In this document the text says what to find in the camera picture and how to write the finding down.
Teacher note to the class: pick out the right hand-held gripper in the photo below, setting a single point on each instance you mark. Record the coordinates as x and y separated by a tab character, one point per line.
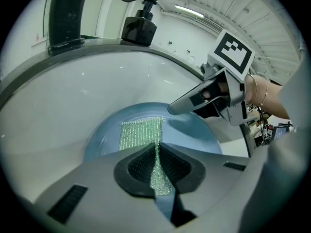
233	57

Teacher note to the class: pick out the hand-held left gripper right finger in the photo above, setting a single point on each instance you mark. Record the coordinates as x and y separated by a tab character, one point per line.
218	178

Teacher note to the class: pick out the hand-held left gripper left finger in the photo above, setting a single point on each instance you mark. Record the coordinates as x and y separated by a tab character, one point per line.
97	190

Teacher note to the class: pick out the large blue plate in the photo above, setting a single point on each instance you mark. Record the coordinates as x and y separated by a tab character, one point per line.
194	135

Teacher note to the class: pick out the green scouring sponge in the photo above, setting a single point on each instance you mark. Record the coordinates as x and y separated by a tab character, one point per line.
141	135

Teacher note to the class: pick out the person's right forearm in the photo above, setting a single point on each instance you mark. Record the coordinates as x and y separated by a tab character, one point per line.
272	98

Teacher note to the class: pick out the person's right hand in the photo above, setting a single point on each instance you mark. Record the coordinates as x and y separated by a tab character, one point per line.
222	87

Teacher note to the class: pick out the thin gold bangle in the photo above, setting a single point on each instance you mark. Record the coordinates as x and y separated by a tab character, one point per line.
255	88

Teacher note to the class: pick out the cluttered black shelf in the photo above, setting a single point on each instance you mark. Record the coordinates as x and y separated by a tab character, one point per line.
267	132

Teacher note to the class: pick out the person's grey sweatshirt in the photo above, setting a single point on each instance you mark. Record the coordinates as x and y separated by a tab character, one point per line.
286	154

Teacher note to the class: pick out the white sink basin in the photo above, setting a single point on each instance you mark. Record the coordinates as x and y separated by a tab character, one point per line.
60	105

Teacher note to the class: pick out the black soap dispenser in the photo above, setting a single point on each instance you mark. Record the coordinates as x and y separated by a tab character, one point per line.
139	30

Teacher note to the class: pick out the fluorescent ceiling light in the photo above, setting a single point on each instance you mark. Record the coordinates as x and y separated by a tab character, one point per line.
189	10

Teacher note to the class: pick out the black faucet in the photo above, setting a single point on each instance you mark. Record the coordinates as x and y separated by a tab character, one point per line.
65	16

